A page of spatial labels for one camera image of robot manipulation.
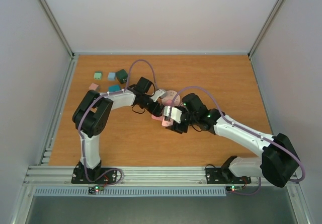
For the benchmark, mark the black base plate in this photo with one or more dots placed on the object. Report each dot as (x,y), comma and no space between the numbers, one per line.
(99,175)
(217,175)

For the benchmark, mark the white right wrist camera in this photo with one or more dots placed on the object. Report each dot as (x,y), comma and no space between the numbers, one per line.
(172,113)

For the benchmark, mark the pink small plug adapter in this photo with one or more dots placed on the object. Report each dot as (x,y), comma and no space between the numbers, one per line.
(94,87)

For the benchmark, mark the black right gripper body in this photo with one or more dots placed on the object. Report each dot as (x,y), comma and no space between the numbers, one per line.
(192,118)

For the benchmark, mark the aluminium front rail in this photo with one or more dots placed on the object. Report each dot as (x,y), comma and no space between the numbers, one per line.
(132,176)

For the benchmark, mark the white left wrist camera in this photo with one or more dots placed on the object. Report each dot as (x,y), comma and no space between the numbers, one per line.
(159,94)

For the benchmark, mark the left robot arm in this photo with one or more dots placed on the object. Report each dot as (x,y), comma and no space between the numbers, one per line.
(91,116)

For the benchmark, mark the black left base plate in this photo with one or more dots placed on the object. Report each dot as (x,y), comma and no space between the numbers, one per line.
(99,175)

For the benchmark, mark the light green plug adapter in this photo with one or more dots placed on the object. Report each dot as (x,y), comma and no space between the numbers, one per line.
(98,75)

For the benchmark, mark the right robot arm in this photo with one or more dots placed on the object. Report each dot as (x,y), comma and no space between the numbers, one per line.
(276,159)

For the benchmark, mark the right controller board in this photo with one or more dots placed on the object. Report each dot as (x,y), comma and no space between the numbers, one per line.
(234,188)

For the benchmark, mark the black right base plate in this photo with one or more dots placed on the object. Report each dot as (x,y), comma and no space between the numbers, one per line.
(217,175)

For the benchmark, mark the dark green cube socket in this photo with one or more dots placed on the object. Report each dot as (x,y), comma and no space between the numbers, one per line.
(122,76)

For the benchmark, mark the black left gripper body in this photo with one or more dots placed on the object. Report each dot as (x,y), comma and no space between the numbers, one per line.
(149,108)

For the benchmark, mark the light blue plug adapter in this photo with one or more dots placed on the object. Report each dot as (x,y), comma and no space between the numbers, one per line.
(111,76)

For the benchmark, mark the cyan blue plug adapter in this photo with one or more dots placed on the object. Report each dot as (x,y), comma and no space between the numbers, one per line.
(114,88)

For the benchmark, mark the pink triangular power strip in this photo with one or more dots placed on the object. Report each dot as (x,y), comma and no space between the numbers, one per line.
(157,118)

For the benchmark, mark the pink round socket base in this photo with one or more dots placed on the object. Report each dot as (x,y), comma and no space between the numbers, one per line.
(170,98)

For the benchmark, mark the controller board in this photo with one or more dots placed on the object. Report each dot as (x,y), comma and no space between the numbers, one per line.
(95,189)
(234,188)

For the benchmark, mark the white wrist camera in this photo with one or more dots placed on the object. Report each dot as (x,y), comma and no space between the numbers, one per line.
(172,113)
(159,94)

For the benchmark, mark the grey slotted cable duct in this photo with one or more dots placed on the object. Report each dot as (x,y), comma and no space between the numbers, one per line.
(132,191)

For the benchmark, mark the pink cube socket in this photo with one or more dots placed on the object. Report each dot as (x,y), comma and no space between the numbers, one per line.
(166,123)

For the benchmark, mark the left controller board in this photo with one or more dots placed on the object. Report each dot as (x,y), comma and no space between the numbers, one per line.
(95,189)

